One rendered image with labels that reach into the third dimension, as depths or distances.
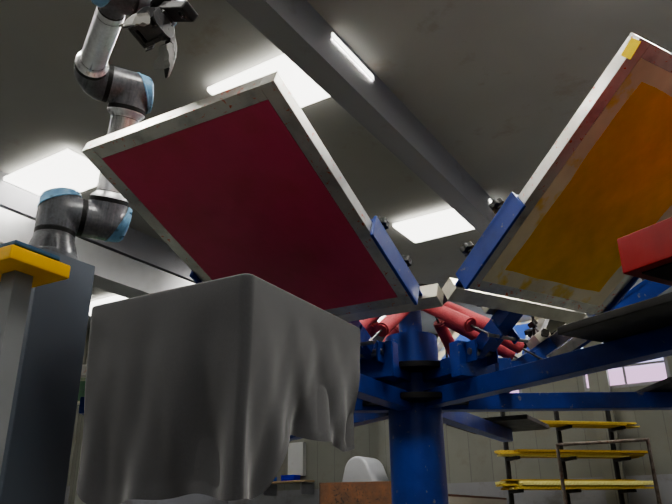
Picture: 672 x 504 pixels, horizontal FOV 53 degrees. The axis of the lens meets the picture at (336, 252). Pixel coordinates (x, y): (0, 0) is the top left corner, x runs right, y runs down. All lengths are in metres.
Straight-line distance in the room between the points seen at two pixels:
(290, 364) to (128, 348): 0.35
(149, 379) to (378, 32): 4.05
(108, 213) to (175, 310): 0.78
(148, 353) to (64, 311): 0.60
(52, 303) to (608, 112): 1.55
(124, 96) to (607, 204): 1.46
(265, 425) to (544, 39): 4.49
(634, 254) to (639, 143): 0.39
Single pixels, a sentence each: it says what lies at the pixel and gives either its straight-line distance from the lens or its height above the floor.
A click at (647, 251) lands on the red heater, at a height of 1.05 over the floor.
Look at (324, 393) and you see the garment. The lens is 1.55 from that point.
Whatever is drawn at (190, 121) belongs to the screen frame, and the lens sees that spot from 1.62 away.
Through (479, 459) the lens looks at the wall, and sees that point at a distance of 12.40.
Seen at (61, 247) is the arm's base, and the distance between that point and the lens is 2.08.
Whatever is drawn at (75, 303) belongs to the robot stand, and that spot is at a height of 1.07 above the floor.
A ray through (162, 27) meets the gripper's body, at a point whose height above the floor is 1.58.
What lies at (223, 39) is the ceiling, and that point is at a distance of 5.25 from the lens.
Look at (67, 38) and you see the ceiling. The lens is 5.52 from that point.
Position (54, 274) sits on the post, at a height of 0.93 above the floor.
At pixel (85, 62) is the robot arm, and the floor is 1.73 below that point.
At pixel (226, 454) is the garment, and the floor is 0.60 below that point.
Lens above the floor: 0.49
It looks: 22 degrees up
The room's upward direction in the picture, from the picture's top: 1 degrees counter-clockwise
